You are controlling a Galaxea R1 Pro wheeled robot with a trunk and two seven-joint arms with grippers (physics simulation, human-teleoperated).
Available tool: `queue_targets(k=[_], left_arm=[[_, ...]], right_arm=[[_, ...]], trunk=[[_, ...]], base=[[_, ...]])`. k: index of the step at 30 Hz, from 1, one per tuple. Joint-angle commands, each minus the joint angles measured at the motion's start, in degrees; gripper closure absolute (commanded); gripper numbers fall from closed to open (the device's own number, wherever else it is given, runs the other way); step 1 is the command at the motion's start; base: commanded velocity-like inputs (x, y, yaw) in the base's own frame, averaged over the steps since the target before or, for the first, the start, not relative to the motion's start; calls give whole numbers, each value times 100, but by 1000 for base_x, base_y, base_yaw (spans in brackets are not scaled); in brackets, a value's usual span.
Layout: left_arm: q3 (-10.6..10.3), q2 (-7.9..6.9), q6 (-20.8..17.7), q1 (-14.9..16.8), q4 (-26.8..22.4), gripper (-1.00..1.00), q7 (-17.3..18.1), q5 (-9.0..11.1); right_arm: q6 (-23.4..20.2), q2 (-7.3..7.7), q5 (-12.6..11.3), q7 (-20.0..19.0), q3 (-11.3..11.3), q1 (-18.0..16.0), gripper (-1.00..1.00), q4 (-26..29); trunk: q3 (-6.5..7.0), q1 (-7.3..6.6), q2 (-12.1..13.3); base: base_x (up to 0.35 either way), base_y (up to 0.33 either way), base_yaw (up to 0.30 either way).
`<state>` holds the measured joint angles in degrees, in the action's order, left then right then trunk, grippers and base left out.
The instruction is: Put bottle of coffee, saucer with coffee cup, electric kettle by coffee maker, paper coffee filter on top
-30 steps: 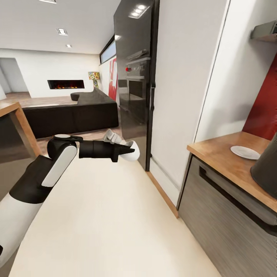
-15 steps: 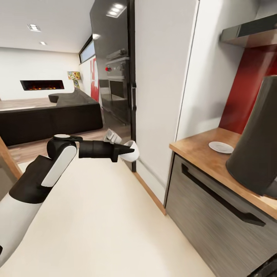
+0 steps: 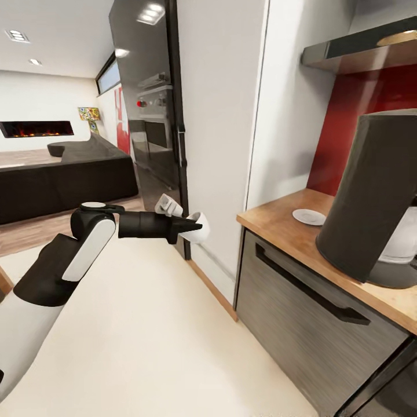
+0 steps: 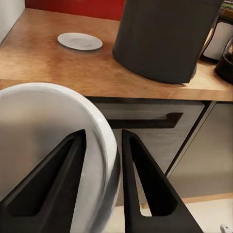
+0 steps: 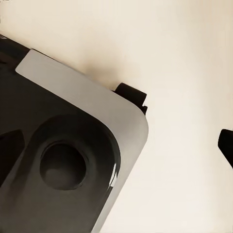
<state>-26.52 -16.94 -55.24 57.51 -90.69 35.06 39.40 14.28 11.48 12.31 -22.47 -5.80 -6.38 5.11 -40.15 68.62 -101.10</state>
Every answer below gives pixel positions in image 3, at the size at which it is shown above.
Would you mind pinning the fixed window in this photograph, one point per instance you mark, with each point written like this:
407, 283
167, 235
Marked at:
109, 75

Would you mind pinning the sofa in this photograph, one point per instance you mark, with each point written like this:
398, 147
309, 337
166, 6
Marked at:
94, 180
57, 148
99, 150
27, 192

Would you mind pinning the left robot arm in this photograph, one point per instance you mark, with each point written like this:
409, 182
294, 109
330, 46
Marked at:
29, 311

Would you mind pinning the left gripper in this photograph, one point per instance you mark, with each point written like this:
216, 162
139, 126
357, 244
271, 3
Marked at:
153, 225

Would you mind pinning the coffee cup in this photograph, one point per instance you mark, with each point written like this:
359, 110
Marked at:
201, 235

